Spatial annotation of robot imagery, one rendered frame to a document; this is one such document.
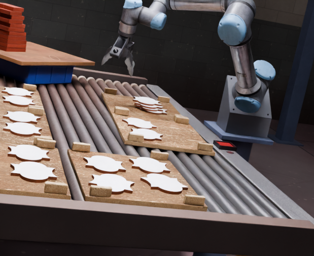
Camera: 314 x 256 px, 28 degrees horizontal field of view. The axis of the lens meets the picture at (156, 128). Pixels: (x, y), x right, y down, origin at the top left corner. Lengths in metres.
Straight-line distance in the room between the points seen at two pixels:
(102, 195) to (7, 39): 1.59
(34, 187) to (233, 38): 1.21
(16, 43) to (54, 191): 1.61
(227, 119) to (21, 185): 1.55
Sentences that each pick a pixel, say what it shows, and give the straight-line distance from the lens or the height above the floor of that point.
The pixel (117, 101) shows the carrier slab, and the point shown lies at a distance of 2.92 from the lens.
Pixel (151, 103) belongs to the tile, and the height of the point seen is 0.97.
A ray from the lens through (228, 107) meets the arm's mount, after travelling 3.05.
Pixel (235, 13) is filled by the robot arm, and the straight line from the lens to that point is 2.58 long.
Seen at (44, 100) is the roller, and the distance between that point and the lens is 2.79.
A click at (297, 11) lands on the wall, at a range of 8.34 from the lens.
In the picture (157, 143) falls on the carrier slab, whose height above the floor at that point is 0.94.
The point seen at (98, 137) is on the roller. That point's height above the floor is 0.92.
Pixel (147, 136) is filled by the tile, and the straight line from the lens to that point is 2.36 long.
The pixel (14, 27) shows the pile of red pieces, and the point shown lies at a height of 1.16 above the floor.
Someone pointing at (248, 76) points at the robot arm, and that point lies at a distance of 2.76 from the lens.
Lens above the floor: 1.53
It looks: 13 degrees down
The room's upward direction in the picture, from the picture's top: 11 degrees clockwise
